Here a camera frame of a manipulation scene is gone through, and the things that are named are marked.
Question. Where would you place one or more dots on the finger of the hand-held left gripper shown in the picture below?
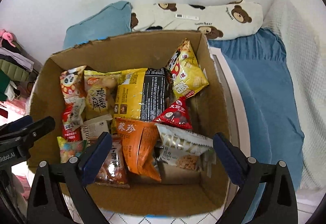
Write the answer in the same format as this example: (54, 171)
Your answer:
(38, 129)
(17, 124)

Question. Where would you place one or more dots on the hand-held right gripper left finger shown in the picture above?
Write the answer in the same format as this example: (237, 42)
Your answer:
(95, 162)

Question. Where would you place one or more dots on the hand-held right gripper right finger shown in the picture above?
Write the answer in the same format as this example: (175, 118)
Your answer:
(229, 162)

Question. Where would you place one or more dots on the brown snack packet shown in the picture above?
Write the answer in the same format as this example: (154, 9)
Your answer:
(113, 165)

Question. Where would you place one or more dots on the small colourful candy packet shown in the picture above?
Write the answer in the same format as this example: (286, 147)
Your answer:
(70, 150)

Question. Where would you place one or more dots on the orange snack packet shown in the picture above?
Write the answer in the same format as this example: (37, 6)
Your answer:
(137, 147)

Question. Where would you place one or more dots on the beige cracker snack packet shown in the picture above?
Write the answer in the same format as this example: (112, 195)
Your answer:
(183, 161)

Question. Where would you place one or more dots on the red panda print snack packet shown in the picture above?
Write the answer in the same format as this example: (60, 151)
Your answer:
(71, 86)

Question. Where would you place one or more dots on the white and silver snack packet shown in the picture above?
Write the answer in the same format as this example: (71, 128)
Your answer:
(178, 141)

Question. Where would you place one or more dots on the yellow bread snack packet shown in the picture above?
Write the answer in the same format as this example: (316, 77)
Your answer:
(99, 101)

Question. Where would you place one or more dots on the red triangular snack packet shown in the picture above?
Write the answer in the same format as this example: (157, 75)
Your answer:
(175, 114)

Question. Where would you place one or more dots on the large yellow and black packet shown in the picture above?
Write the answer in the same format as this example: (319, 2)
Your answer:
(137, 96)

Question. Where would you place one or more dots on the yellow panda print chip packet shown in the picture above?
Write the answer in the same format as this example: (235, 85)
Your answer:
(188, 73)

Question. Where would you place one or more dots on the brown cardboard box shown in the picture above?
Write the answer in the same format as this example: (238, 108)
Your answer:
(127, 55)

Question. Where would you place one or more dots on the pile of clothes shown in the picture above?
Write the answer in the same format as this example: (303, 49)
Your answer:
(12, 66)

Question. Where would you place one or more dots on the white quilted mattress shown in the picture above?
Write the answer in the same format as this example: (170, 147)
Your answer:
(178, 220)

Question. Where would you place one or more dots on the blue bedsheet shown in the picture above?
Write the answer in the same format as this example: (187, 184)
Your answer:
(262, 91)

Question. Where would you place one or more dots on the white textured blanket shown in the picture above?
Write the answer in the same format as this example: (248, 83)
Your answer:
(305, 86)

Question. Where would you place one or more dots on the teal pillow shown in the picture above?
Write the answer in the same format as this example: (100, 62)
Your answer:
(101, 22)

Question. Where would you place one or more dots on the cream bear print pillow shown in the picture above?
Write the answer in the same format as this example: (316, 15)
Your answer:
(219, 22)

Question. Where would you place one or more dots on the white remote control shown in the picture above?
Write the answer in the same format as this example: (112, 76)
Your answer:
(187, 17)

